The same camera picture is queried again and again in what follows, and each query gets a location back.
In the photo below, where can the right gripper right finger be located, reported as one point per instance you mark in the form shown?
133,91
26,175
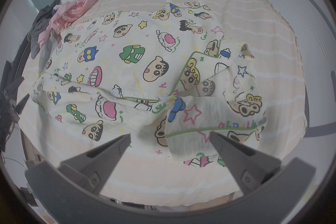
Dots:
246,165

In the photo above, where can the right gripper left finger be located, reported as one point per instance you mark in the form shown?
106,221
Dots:
99,162

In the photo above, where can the white printed pyjama top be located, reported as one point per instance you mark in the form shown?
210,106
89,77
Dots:
126,41

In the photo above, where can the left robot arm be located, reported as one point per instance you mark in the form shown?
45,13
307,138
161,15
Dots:
7,112

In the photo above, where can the dark grey garment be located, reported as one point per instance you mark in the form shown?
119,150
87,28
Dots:
36,39

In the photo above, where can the bed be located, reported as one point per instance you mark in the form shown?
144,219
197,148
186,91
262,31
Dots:
262,20

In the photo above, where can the pink garment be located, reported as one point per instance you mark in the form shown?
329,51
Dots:
73,10

